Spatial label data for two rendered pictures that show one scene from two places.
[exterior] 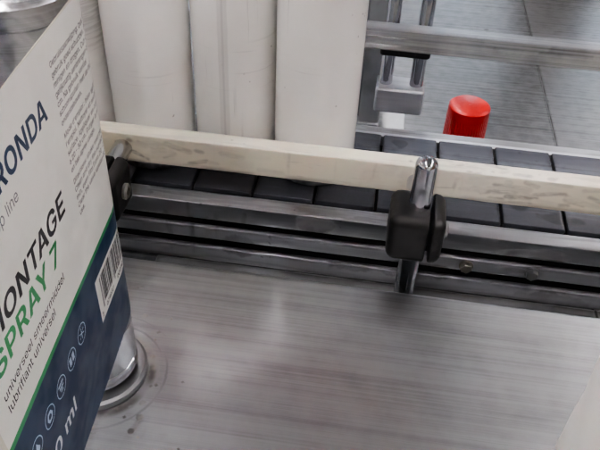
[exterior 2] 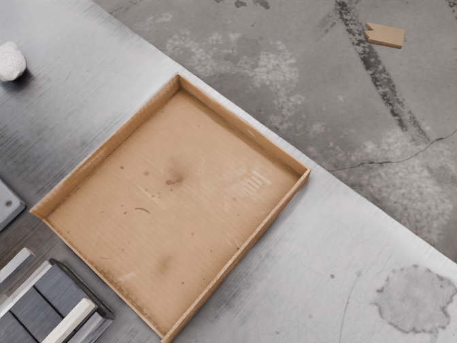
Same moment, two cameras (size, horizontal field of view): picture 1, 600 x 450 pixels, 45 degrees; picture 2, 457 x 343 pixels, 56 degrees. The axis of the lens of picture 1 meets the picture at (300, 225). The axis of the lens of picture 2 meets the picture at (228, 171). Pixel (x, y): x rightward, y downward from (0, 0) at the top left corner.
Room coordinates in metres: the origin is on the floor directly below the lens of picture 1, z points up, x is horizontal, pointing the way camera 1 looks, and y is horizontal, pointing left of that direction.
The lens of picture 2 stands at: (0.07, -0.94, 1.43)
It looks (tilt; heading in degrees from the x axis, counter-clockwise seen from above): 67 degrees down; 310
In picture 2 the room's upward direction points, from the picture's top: 6 degrees counter-clockwise
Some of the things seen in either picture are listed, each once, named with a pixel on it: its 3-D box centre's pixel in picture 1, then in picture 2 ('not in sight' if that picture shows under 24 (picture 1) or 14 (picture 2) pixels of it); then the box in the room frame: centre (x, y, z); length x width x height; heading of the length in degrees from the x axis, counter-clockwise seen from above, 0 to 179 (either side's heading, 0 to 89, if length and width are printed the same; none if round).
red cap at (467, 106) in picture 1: (466, 121); not in sight; (0.50, -0.13, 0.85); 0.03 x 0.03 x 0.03
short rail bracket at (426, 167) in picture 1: (413, 246); not in sight; (0.30, -0.06, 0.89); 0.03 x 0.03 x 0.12; 84
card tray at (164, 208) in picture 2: not in sight; (173, 194); (0.27, -1.06, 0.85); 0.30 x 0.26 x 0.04; 84
